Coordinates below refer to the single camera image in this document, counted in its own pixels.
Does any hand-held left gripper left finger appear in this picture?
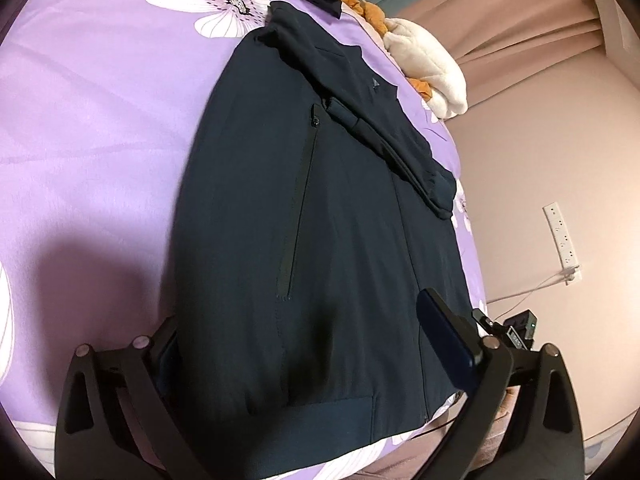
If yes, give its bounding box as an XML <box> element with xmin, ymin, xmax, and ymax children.
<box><xmin>54</xmin><ymin>316</ymin><xmax>211</xmax><ymax>480</ymax></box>

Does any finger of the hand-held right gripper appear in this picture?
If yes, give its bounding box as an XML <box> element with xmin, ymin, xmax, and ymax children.
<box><xmin>472</xmin><ymin>309</ymin><xmax>505</xmax><ymax>339</ymax></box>

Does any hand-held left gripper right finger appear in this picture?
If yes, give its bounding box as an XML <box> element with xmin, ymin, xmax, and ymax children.
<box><xmin>417</xmin><ymin>287</ymin><xmax>586</xmax><ymax>480</ymax></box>

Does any navy zip jacket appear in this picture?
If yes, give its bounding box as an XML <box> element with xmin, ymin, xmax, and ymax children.
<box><xmin>167</xmin><ymin>0</ymin><xmax>483</xmax><ymax>433</ymax></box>

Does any white power strip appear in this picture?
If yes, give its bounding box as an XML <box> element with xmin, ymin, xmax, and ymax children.
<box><xmin>543</xmin><ymin>201</ymin><xmax>582</xmax><ymax>286</ymax></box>

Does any purple floral bedsheet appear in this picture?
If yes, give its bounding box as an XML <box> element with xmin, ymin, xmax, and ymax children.
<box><xmin>0</xmin><ymin>0</ymin><xmax>488</xmax><ymax>466</ymax></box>

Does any white plush goose toy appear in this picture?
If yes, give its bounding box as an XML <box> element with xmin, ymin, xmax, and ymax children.
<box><xmin>340</xmin><ymin>0</ymin><xmax>468</xmax><ymax>121</ymax></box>

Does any pink curtain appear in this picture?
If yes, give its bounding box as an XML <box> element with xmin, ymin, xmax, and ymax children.
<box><xmin>395</xmin><ymin>0</ymin><xmax>621</xmax><ymax>68</ymax></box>

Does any white cable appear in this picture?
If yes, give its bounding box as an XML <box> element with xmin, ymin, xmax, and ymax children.
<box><xmin>487</xmin><ymin>270</ymin><xmax>581</xmax><ymax>307</ymax></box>

